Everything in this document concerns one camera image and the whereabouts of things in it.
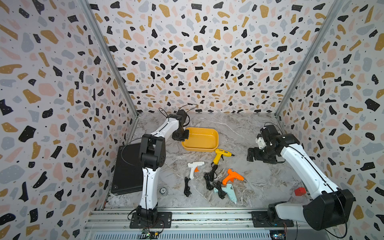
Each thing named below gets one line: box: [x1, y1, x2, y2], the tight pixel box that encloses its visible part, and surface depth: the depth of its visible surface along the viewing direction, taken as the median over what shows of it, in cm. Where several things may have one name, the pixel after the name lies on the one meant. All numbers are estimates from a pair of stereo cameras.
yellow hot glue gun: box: [212, 148, 235, 165], surface depth 99 cm
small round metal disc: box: [159, 187, 167, 195], surface depth 81 cm
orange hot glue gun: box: [222, 168, 247, 186], surface depth 89 cm
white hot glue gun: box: [187, 161, 207, 180], surface depth 93 cm
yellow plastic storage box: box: [181, 127, 219, 153], surface depth 107 cm
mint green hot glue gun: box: [213, 183, 237, 205], surface depth 83 cm
